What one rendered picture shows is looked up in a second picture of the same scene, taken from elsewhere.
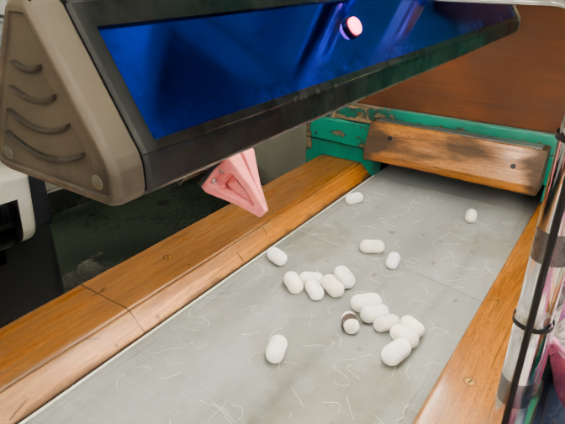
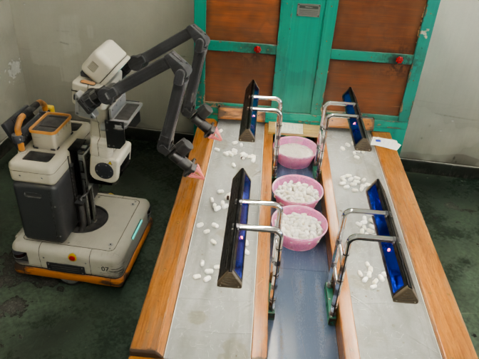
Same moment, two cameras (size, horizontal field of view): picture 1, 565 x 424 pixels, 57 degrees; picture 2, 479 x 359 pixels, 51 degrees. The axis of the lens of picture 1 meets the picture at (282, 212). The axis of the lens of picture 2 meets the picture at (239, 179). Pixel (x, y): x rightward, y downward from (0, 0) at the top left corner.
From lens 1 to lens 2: 2.29 m
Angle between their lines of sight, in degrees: 29
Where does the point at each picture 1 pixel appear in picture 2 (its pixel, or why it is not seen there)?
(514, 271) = (266, 141)
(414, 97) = (228, 98)
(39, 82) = (247, 134)
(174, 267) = (201, 157)
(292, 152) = not seen: hidden behind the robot
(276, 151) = not seen: hidden behind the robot
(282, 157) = not seen: hidden behind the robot
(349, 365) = (246, 164)
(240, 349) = (226, 167)
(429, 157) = (237, 115)
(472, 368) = (266, 159)
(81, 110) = (252, 136)
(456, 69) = (239, 91)
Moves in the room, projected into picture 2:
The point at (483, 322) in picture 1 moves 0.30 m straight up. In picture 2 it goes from (265, 152) to (269, 104)
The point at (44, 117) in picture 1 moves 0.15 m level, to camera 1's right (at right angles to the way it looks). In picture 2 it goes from (247, 137) to (273, 130)
